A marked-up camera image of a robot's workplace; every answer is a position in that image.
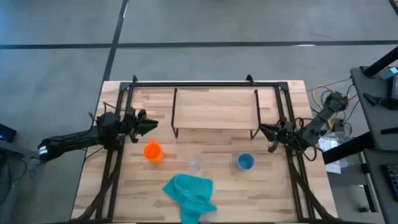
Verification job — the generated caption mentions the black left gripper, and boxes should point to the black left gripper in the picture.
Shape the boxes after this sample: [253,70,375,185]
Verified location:
[123,108,159,144]

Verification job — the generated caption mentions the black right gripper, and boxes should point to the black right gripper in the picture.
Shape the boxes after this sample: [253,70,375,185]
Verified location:
[258,119,297,154]

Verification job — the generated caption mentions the orange plastic cup with handle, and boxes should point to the orange plastic cup with handle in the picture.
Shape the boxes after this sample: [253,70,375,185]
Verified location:
[143,138,165,164]

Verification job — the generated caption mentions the blue plastic cup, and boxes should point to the blue plastic cup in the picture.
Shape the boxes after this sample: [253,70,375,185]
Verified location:
[236,152,256,172]

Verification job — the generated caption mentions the wooden shelf with black legs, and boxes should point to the wooden shelf with black legs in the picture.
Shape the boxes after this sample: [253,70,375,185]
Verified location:
[170,87,262,140]

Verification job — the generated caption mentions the clear plastic cup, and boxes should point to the clear plastic cup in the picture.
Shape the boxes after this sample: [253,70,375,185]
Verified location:
[188,154,205,175]

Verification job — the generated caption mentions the white paper sheets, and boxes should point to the white paper sheets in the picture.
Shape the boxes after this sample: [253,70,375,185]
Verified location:
[317,132,343,174]

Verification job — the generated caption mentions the black crossbeam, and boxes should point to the black crossbeam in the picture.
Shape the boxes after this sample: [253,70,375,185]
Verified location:
[322,131,376,166]

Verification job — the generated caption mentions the teal cloth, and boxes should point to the teal cloth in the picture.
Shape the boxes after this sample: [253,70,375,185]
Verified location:
[162,173,218,224]

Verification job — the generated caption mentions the gray side table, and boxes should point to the gray side table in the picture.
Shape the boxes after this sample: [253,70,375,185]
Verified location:
[350,65,398,152]

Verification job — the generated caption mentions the black tool on side table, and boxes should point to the black tool on side table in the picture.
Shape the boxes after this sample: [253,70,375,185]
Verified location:
[363,92,398,111]

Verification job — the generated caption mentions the black keyboard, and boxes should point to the black keyboard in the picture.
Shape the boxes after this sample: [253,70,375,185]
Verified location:
[381,164,398,202]

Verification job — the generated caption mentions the gray low stand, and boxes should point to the gray low stand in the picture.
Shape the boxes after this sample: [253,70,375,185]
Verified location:
[0,139,50,164]

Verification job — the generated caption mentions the black slanted pole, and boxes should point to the black slanted pole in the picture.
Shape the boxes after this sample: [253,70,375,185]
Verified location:
[363,45,398,78]

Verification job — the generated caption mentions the teal small box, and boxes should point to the teal small box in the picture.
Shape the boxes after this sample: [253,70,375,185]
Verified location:
[379,66,398,81]

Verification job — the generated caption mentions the black device with blue light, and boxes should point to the black device with blue light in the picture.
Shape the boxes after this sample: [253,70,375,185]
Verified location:
[0,123,17,144]

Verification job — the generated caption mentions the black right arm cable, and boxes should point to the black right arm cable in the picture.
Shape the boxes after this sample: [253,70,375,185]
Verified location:
[294,116,318,162]

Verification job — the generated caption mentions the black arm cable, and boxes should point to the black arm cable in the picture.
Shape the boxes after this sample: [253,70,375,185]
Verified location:
[101,101,126,116]
[294,116,318,162]

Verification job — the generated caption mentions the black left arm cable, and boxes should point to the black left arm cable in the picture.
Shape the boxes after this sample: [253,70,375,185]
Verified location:
[101,101,126,116]

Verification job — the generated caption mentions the yellow cable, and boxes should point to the yellow cable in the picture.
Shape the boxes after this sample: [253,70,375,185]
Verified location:
[312,84,358,131]

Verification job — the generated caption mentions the black metal table frame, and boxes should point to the black metal table frame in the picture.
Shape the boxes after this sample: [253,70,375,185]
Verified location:
[70,74,337,223]

